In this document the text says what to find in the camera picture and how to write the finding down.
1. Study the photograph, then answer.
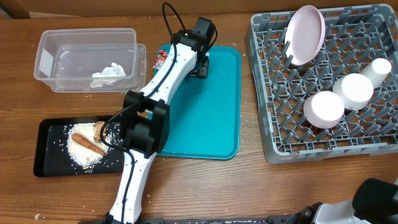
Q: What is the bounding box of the red snack wrapper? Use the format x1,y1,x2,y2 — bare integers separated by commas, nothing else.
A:
153,50,168,70

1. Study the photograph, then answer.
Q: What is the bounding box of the foil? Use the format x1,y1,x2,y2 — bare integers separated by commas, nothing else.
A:
90,62,126,88

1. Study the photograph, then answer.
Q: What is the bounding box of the pink plate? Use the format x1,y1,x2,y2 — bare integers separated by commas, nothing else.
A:
285,5,326,66

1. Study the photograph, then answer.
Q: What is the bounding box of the brown food lump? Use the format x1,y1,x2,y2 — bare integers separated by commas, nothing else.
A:
93,121,105,142

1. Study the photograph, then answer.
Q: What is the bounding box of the pink bowl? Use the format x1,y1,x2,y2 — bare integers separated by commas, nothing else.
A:
303,91,345,129

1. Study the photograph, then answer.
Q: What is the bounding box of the carrot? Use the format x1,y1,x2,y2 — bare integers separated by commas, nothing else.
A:
72,133,106,156

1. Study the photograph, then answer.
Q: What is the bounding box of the cream cup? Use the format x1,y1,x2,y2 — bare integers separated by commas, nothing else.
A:
360,58,392,89

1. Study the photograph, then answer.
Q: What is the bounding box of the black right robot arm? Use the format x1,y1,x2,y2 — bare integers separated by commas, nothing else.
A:
286,178,397,224

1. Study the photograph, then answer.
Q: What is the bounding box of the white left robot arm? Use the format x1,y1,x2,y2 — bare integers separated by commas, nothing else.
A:
103,17,218,223

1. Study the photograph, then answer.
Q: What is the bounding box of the teal plastic tray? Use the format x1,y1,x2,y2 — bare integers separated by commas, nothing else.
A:
160,46,241,160

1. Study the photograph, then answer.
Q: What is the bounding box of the clear plastic bin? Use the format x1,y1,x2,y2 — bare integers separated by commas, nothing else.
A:
34,28,147,93

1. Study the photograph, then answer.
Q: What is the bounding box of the grey dish rack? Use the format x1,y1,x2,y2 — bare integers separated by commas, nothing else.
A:
246,4,397,164

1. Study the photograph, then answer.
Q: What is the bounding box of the white rice pile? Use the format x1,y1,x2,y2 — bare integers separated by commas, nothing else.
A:
64,122,123,172

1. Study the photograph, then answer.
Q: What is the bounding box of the black tray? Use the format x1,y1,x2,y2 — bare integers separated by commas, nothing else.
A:
33,115,123,177

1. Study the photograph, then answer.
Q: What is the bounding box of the black cable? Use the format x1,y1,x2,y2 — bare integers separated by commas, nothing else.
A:
99,2,218,224

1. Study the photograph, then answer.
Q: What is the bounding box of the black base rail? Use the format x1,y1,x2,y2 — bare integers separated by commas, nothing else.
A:
137,215,291,224

